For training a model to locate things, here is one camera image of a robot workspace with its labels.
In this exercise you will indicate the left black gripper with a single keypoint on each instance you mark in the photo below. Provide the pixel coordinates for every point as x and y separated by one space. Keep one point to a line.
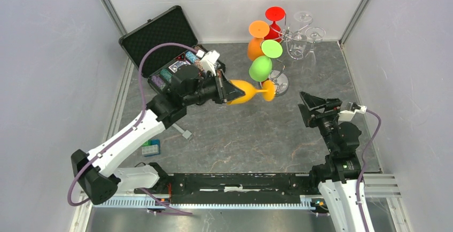
226 91

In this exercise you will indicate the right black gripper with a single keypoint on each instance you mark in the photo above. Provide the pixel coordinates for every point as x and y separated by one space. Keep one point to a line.
310 116

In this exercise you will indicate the green plastic wine glass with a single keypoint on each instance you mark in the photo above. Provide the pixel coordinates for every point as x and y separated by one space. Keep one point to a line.
261 67

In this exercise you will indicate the yellow plastic wine glass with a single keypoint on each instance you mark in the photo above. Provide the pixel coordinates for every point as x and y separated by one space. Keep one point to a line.
267 91

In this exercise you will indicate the clear wine glass front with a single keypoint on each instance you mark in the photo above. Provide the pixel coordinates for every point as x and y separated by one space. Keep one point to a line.
314 35

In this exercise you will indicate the clear wine glass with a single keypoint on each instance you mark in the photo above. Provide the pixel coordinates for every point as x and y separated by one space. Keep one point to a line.
314 35
295 27

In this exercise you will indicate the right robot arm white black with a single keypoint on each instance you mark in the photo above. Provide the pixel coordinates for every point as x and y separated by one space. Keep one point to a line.
340 179

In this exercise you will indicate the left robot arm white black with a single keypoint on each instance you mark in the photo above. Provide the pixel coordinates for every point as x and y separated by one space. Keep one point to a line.
97 171

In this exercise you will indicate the clear wine glass rear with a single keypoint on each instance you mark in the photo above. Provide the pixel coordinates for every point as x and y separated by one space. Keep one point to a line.
295 27

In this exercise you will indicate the orange plastic wine glass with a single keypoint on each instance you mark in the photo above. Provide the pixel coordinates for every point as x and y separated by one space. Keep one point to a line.
258 30

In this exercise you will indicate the chrome wine glass rack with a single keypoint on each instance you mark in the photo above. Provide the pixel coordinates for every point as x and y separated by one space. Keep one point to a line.
279 73

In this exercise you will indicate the red plastic wine glass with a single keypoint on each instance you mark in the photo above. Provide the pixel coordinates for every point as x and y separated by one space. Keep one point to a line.
274 14

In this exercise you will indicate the playing card deck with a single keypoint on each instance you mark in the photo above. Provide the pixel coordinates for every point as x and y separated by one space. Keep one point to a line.
177 65

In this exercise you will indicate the black poker chip case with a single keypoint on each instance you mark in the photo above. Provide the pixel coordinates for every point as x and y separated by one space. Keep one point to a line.
158 43

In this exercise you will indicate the green toy brick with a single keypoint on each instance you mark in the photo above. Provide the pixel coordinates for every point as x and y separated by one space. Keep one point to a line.
147 143

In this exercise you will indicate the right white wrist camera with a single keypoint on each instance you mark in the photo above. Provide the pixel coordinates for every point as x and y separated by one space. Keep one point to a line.
349 112

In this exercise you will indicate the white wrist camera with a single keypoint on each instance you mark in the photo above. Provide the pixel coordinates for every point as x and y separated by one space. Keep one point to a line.
349 112
208 62

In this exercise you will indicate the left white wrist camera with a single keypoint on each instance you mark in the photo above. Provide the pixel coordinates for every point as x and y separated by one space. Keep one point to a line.
208 62

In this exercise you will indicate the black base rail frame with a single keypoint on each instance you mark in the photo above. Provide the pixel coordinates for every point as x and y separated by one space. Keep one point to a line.
224 191

